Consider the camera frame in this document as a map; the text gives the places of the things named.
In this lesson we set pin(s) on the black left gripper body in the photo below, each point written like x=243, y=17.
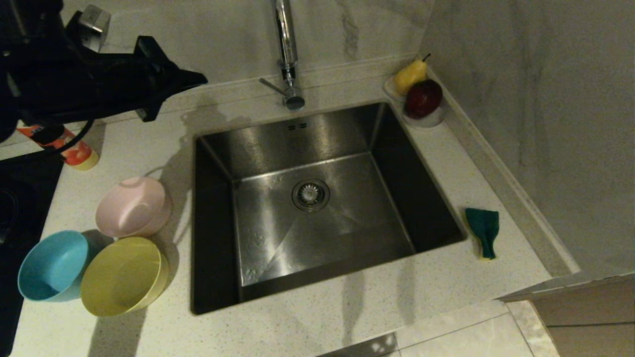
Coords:
x=119, y=84

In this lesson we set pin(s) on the pink plastic bowl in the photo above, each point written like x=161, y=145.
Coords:
x=131, y=208

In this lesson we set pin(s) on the yellow pear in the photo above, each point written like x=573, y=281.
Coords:
x=409, y=77

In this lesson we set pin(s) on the stainless steel sink basin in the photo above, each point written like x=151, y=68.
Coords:
x=347, y=238

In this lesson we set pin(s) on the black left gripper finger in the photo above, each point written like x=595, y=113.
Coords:
x=178, y=72
x=178, y=87

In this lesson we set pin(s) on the blue plastic bowl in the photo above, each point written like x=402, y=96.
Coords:
x=49, y=267

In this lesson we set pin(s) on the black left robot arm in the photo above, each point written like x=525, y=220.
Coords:
x=30, y=74

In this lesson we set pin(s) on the dark red apple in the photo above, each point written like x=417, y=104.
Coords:
x=422, y=99

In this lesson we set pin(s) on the yellow dish soap bottle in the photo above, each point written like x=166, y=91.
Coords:
x=79, y=153

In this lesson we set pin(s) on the round metal drain strainer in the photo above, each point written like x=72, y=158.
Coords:
x=311, y=195

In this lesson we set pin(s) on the yellow plastic bowl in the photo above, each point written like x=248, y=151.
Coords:
x=119, y=277

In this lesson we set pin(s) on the black induction cooktop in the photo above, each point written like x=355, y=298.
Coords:
x=25, y=198

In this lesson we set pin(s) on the yellow green sponge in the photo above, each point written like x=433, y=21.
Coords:
x=483, y=225

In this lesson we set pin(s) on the chrome faucet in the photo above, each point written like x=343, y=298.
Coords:
x=286, y=49

